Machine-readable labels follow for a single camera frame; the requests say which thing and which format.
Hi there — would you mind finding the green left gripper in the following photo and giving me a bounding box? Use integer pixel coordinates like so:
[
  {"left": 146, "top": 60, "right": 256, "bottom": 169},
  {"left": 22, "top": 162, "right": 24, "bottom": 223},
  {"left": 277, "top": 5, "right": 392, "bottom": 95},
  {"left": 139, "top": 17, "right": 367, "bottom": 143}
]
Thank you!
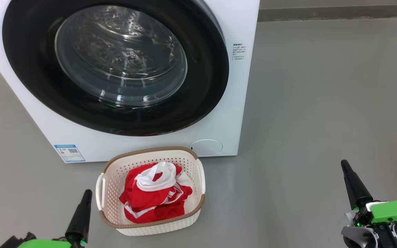
[{"left": 0, "top": 189, "right": 93, "bottom": 248}]

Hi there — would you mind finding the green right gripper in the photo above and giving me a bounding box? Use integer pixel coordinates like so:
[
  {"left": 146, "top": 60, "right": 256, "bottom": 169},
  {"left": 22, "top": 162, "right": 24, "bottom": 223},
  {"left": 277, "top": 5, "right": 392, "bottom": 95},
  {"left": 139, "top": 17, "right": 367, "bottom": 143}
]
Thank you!
[{"left": 341, "top": 159, "right": 397, "bottom": 227}]

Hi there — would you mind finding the red and white garment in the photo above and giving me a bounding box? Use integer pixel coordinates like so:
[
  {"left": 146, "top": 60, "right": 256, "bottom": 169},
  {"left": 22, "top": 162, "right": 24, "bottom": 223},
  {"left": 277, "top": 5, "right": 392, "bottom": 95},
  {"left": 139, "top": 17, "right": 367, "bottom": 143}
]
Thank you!
[{"left": 119, "top": 161, "right": 193, "bottom": 224}]

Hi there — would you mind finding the black round glass washer door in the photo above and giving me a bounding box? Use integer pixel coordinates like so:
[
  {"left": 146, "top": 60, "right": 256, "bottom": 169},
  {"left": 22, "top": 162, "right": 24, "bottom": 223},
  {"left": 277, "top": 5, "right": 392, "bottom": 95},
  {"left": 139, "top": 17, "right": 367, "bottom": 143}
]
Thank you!
[{"left": 2, "top": 0, "right": 230, "bottom": 136}]

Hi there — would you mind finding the cream laundry basket brown rim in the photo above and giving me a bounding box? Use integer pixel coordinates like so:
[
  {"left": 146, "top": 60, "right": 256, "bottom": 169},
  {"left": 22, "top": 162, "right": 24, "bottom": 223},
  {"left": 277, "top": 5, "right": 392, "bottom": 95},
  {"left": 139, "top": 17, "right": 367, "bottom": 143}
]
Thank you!
[{"left": 95, "top": 146, "right": 206, "bottom": 236}]

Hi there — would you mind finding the white front-load washing machine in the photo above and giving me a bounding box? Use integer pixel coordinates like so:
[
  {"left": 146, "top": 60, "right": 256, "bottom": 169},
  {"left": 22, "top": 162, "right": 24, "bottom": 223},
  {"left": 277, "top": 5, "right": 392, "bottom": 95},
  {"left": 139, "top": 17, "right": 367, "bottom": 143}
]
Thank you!
[{"left": 0, "top": 0, "right": 260, "bottom": 163}]

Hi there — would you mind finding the blue energy label sticker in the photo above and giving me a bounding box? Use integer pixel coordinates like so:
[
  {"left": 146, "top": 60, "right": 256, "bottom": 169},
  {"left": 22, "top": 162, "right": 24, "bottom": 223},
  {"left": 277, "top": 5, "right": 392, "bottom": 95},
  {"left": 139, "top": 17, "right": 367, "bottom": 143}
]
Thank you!
[{"left": 54, "top": 144, "right": 86, "bottom": 163}]

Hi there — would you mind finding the round white filter cover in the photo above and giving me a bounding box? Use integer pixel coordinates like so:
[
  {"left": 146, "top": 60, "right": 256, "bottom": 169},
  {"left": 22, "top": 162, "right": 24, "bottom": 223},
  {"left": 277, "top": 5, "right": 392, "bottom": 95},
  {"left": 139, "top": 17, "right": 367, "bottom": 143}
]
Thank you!
[{"left": 189, "top": 139, "right": 223, "bottom": 157}]

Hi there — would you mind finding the small printed text sticker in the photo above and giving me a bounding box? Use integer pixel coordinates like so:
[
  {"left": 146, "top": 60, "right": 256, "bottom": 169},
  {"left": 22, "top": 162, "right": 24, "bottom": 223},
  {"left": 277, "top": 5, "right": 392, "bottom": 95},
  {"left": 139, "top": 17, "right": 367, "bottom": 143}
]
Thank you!
[{"left": 232, "top": 43, "right": 246, "bottom": 61}]

